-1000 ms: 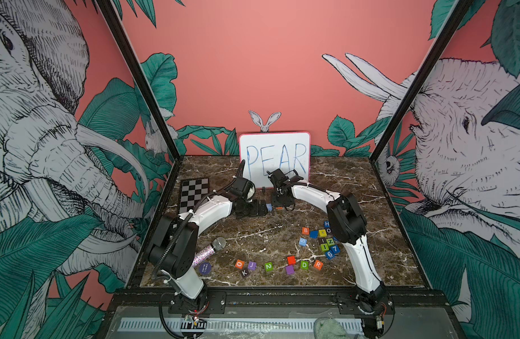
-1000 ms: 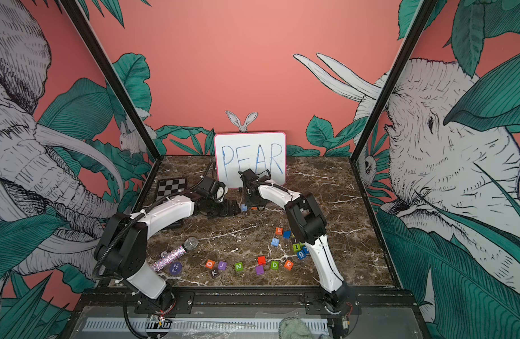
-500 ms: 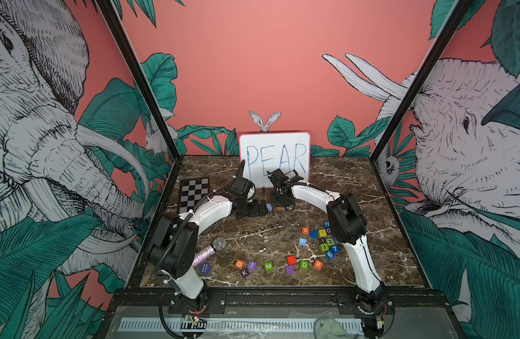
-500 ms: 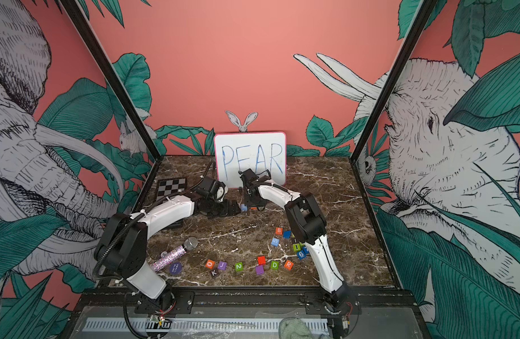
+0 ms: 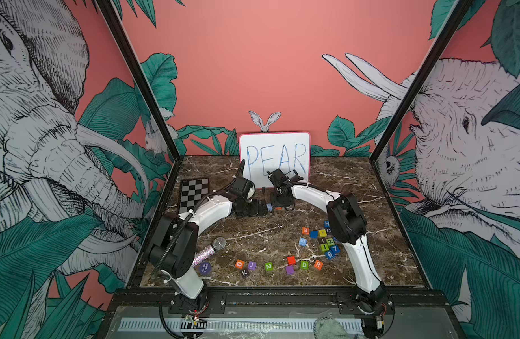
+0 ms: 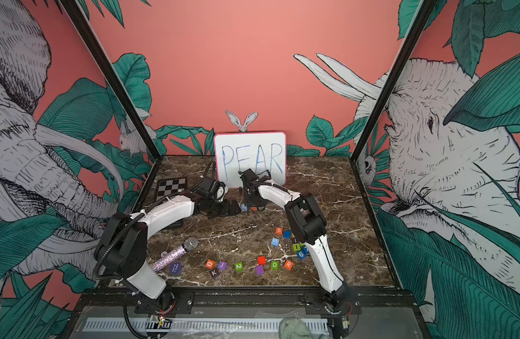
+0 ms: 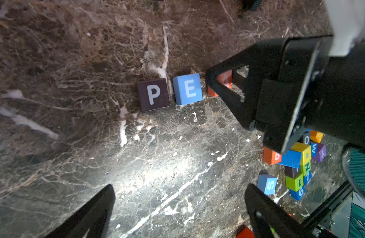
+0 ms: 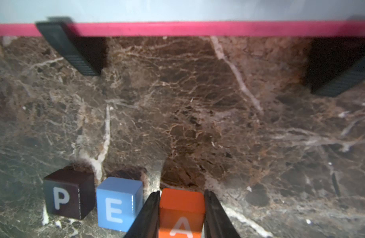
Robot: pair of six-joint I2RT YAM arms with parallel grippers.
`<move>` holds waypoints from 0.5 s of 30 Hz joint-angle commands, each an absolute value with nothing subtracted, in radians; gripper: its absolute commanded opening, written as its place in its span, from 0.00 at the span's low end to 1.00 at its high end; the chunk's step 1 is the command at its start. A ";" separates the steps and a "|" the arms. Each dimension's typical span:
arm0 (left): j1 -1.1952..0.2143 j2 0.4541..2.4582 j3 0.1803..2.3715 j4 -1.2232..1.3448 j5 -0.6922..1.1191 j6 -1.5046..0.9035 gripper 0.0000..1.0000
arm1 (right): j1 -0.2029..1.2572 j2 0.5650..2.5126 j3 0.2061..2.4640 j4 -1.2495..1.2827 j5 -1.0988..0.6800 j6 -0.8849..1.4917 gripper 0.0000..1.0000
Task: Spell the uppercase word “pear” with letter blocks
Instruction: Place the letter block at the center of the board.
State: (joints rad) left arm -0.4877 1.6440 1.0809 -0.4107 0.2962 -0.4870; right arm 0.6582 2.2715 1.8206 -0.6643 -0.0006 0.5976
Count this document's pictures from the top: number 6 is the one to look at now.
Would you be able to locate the red block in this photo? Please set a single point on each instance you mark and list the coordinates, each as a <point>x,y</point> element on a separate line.
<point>261,260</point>

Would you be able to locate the green cloth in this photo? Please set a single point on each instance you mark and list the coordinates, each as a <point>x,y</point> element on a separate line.
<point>294,328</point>

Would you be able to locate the purple J block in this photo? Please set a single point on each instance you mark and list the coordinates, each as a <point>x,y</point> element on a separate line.
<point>222,266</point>

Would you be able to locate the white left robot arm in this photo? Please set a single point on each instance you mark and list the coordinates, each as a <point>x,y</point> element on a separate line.
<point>122,248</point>

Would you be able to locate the pink framed whiteboard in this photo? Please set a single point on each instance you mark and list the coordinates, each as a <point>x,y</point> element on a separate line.
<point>261,152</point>

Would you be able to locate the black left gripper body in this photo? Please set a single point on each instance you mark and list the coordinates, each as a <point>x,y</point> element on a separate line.
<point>220,208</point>

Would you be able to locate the blue 6 block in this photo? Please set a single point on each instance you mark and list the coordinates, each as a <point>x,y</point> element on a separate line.
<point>301,255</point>

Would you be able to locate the dark purple round disc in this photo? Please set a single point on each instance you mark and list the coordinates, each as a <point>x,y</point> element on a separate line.
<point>175,268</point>

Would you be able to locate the glitter toy microphone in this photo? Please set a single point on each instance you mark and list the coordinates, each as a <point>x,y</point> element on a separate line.
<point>189,245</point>

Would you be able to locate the green 2 block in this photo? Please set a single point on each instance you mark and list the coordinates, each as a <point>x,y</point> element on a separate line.
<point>239,267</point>

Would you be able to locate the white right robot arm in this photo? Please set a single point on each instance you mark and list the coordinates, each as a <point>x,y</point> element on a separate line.
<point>308,225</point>

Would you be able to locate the orange R block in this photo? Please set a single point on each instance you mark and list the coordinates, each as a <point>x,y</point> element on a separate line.
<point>288,265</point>

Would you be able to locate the blue plain block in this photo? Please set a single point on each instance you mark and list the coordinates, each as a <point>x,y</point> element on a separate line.
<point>287,234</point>

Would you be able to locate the orange O block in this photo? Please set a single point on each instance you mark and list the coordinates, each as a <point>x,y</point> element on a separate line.
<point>210,264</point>

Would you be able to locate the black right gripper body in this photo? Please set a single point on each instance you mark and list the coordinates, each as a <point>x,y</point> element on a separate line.
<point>250,200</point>

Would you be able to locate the light blue 5 block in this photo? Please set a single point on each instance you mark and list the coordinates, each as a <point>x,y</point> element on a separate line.
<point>275,242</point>

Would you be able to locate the black white checkerboard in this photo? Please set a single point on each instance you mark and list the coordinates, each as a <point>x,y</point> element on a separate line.
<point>166,187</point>

